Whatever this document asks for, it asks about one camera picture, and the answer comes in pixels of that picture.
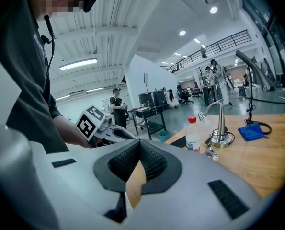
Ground black headphones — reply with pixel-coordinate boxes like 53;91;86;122
244;119;273;136

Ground clear bottle with red cap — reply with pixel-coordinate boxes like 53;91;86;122
185;116;201;153

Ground black tripod stand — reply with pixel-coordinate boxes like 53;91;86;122
244;65;256;126

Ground teal bucket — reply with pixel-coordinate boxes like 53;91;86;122
158;130;170;143

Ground black office chair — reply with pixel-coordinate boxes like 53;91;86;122
176;85;194;104

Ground small metal clip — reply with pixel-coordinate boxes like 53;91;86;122
205;147;220;161

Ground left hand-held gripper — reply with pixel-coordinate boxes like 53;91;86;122
75;105;137;149

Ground black metal table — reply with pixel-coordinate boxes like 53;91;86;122
129;105;167;140

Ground blue cloth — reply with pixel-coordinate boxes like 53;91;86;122
238;123;265;142

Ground person's dark shirt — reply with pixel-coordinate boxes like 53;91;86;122
0;0;70;154

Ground black head-mounted camera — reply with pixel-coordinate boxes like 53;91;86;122
82;0;99;13

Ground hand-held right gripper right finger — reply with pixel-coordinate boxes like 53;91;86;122
125;139;262;230

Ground black equipment case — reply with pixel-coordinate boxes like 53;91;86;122
138;91;167;108

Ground black flat pad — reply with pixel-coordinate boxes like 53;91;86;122
170;136;187;149

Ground person's left forearm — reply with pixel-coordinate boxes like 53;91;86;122
52;115;91;149

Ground long ceiling light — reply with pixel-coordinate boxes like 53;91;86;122
59;58;98;71

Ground silver gooseneck desk lamp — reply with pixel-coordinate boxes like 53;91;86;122
198;99;235;149

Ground black balcony railing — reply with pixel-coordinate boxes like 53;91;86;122
169;29;252;74

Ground black cable with microphone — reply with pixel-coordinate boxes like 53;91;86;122
40;14;57;81

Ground light panel on stand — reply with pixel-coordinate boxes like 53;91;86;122
143;72;150;93

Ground large grey pipe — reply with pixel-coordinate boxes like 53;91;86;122
235;49;276;91

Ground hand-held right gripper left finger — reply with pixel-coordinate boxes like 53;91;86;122
28;138;141;230

